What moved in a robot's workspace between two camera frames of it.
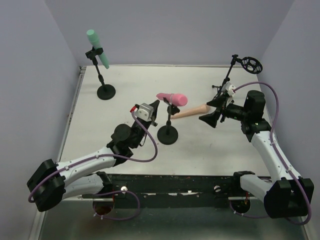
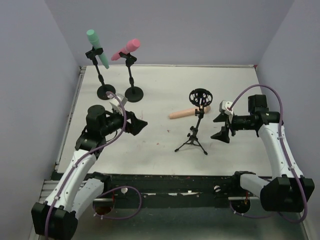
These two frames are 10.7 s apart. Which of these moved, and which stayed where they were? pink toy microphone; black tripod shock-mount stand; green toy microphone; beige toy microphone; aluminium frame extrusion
Moved: pink toy microphone; black tripod shock-mount stand
Stayed: beige toy microphone; aluminium frame extrusion; green toy microphone
